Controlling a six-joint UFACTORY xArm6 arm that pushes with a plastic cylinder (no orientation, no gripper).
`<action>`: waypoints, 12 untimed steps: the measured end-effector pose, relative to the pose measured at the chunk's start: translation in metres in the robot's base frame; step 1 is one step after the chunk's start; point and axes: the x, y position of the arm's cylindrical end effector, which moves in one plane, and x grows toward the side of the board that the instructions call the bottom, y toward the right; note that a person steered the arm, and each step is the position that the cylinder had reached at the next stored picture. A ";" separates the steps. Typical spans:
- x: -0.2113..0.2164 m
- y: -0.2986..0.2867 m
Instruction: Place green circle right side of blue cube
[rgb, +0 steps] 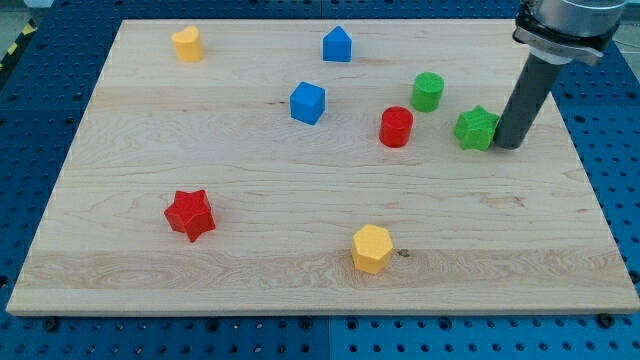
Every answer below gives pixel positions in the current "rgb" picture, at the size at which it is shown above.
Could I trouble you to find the red cylinder block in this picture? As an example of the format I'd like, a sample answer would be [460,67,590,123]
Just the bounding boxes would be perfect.
[379,106,413,148]

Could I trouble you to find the green cylinder block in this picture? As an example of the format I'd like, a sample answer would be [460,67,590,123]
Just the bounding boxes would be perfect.
[410,72,445,112]

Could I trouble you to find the green star block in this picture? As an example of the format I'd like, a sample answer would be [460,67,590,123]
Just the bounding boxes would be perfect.
[454,105,499,151]

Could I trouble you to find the red star block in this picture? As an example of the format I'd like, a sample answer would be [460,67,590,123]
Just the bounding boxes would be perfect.
[164,189,216,243]

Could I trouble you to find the yellow hexagon block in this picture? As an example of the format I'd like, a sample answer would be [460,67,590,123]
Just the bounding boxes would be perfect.
[351,224,394,274]

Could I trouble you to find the light wooden board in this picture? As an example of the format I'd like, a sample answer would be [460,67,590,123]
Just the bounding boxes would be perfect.
[7,20,639,316]

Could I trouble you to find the blue cube block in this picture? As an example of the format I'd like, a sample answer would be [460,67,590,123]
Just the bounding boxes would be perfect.
[289,82,326,125]

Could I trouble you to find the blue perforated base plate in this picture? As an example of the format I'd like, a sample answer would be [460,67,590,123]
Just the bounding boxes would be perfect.
[1,1,639,359]

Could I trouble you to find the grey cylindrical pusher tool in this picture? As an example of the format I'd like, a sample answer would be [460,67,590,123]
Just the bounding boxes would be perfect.
[493,54,562,150]

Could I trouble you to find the blue house-shaped block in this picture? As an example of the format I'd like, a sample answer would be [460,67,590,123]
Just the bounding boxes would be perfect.
[322,26,352,62]

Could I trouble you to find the yellow heart block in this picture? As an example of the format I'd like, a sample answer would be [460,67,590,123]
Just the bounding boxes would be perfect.
[171,25,204,62]

